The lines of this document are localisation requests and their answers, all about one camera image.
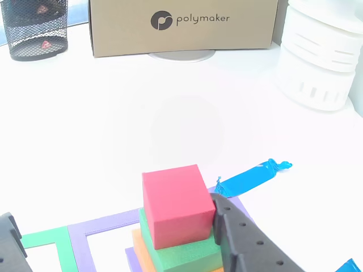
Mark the green block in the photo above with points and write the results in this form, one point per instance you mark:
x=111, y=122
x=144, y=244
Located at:
x=187, y=258

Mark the small red cube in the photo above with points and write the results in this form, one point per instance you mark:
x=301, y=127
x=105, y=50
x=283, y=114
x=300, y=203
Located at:
x=175, y=204

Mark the orange block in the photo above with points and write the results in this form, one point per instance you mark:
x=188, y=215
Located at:
x=143, y=255

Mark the blue tape strip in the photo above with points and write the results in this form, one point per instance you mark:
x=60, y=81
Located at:
x=350, y=267
x=249, y=181

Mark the purple block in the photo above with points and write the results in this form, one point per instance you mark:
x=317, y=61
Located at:
x=131, y=259

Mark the black mesh pen holder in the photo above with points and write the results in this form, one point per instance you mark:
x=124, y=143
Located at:
x=34, y=31

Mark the polymaker cardboard box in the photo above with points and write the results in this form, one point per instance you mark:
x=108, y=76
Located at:
x=181, y=37

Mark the green square frame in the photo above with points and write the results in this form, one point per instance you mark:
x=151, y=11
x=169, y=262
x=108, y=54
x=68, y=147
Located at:
x=42, y=235

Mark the purple square frame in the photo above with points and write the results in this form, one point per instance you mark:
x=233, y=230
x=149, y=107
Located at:
x=99, y=224

